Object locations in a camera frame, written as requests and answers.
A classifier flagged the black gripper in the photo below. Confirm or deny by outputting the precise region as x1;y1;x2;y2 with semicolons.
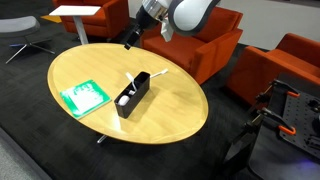
123;4;160;51

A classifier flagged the white plastic fork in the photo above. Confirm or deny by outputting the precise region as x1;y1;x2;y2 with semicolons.
149;68;169;80
125;72;138;93

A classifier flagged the black cutlery holder box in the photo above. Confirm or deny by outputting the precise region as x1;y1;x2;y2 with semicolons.
113;71;151;120

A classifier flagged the orange armchair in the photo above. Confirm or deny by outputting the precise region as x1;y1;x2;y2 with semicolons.
139;5;244;86
52;0;130;41
226;32;320;107

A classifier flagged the oval wooden table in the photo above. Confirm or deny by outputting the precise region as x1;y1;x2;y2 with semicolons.
46;42;210;145

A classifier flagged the white plastic spoon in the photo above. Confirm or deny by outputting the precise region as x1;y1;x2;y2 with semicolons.
117;89;137;107

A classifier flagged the white side table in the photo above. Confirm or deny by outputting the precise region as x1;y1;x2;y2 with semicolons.
48;5;102;46

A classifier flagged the green and white book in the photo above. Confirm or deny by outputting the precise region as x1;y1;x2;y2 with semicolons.
59;79;112;120

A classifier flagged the grey lounge chair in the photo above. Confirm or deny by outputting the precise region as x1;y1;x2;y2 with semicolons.
0;15;56;65

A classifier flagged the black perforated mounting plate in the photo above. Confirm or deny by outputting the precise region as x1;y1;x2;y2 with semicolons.
279;91;320;160

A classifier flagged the black robot cart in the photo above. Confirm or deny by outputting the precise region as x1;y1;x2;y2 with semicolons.
223;73;320;180

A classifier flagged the black clamp orange handle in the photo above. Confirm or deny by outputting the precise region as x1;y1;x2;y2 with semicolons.
243;107;297;136
254;79;301;104

